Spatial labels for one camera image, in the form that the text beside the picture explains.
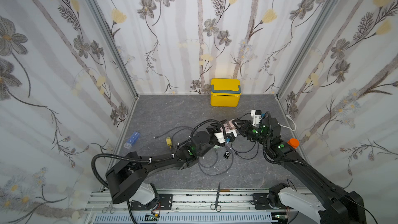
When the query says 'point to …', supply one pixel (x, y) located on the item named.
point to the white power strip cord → (288, 116)
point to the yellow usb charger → (169, 141)
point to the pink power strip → (229, 126)
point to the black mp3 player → (226, 154)
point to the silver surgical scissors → (112, 209)
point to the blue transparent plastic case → (133, 139)
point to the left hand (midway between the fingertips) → (227, 122)
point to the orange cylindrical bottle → (294, 142)
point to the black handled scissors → (216, 206)
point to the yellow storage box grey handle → (224, 91)
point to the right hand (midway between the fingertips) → (235, 123)
